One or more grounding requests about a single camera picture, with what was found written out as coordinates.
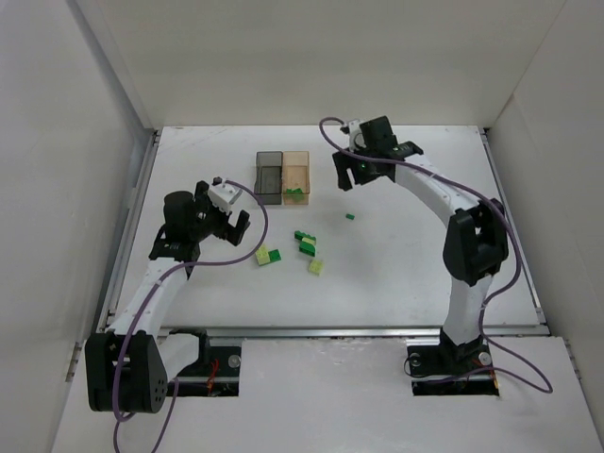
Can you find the dark green lego in container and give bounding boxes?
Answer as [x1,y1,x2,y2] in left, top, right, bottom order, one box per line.
[283,188,308,205]

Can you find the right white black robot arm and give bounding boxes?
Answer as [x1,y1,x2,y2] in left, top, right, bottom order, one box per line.
[332,116,509,363]

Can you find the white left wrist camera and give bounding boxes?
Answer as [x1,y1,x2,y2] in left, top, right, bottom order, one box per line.
[208,176,242,214]

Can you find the light green square lego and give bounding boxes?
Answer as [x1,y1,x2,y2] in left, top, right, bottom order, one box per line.
[255,244,271,266]

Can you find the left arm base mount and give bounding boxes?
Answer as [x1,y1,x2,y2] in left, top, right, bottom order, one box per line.
[176,335,243,397]

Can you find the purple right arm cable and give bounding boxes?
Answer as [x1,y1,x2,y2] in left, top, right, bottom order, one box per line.
[318,115,554,395]

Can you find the aluminium table edge rail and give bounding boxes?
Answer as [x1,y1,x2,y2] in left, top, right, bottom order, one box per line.
[90,129,161,333]

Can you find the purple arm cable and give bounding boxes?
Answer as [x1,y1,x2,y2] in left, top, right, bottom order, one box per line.
[318,115,554,395]
[111,177,272,453]

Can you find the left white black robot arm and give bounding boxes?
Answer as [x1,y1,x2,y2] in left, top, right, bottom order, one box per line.
[85,178,250,419]

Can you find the long dark green lego brick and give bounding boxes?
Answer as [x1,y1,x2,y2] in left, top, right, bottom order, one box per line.
[294,230,316,243]

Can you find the dark green square lego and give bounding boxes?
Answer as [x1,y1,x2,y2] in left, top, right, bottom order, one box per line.
[268,249,281,263]

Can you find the grey translucent plastic container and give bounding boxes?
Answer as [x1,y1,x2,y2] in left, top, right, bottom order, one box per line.
[254,151,283,206]

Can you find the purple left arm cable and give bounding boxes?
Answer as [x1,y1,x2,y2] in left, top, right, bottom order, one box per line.
[111,177,272,453]

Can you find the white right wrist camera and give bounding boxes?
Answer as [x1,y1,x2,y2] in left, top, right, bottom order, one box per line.
[340,119,365,153]

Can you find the right aluminium rail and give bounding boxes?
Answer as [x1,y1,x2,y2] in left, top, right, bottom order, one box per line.
[478,127,549,332]

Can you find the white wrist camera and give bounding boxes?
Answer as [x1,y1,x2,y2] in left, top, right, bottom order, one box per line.
[208,176,242,214]
[340,119,365,153]

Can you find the front aluminium rail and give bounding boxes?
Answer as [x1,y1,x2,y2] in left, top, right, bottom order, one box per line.
[159,324,550,339]

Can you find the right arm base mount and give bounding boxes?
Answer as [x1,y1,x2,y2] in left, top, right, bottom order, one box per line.
[404,344,499,396]

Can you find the amber translucent plastic container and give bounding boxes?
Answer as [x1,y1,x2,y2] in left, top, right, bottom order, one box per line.
[282,151,310,205]

